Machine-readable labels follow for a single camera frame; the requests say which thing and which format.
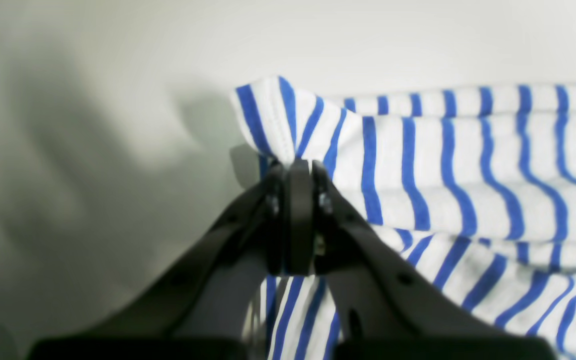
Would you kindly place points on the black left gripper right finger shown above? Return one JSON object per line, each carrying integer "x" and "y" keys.
{"x": 386, "y": 309}

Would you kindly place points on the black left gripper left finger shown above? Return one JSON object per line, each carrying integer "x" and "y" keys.
{"x": 196, "y": 310}

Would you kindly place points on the blue white striped T-shirt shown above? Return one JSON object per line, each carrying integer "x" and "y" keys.
{"x": 475, "y": 187}

